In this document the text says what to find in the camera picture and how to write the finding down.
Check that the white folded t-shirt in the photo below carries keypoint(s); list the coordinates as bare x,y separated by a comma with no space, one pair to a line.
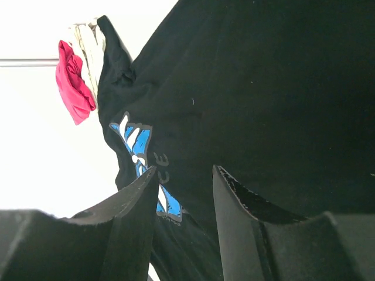
88,42

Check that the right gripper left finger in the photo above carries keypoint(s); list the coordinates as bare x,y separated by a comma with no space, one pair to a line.
132,212

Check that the black daisy print t-shirt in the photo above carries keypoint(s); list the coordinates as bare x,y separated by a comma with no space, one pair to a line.
279,93

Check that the pink folded t-shirt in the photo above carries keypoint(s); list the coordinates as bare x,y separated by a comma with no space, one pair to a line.
75,94

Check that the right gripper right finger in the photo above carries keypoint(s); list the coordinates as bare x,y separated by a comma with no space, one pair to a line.
241,217

